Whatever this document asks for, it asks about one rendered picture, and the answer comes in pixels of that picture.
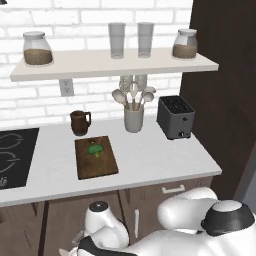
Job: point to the dark brown tall cabinet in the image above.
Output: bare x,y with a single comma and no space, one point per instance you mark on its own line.
223,93

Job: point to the black hob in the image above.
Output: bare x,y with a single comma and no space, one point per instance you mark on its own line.
15,156

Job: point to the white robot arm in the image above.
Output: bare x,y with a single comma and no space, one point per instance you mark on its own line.
186,213

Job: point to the clear drinking glass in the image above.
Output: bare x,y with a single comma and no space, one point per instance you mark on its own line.
116,40
145,39

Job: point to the brown wooden cutting board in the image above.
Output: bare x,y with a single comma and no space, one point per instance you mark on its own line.
96,160

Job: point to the brown drawer front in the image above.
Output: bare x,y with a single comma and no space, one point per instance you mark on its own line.
150,191

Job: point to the white utensil pot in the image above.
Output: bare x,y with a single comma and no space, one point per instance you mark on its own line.
133,120

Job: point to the white wall shelf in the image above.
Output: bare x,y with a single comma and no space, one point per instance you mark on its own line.
110,65

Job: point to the brown jug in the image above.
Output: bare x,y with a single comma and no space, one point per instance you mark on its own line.
79,122

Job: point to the green broccoli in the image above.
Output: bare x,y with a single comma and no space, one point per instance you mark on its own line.
95,150

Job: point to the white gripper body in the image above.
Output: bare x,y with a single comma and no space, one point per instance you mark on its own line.
68,252

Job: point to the white wall socket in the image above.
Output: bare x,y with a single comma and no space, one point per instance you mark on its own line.
66,87

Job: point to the grey toaster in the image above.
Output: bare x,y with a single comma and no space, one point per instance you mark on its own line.
175,118

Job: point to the pale wooden spoon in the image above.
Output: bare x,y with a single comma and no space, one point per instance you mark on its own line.
119,96
146,97
150,89
133,90

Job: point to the brown cupboard door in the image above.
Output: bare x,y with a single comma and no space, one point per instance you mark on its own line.
146,216
66,223
20,230

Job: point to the glass jar with brown filling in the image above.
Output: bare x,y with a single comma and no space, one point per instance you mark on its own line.
185,45
37,50

